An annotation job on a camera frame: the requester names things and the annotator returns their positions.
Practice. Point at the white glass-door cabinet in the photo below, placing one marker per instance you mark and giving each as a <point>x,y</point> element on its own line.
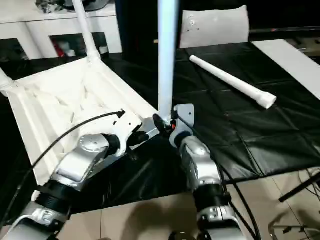
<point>62,25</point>

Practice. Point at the red bottle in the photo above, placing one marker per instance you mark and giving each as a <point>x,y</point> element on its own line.
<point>58,49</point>

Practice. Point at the dark crumpled small pile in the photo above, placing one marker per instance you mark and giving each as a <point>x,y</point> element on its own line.
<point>48,6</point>

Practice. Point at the black work mat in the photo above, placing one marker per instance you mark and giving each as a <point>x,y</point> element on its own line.
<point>237,137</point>

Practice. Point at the small white cup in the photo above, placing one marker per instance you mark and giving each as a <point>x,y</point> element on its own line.
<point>104,49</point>
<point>71,53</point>

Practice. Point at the white flat board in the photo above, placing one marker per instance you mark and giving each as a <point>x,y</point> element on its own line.
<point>287,62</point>

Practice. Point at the small tan label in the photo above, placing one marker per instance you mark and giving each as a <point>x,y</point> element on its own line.
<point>155,41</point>

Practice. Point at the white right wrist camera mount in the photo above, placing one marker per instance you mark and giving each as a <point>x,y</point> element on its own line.
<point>186,115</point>

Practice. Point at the chrome metal frame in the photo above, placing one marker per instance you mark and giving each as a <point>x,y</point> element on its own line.
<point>275,225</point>

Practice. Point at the black tripod leg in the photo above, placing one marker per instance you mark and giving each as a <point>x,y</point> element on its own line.
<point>300,188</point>

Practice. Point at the black bar red light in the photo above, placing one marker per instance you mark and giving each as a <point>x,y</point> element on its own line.
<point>285,29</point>

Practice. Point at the black tall cabinet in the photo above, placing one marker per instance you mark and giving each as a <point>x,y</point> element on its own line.
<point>140,25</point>

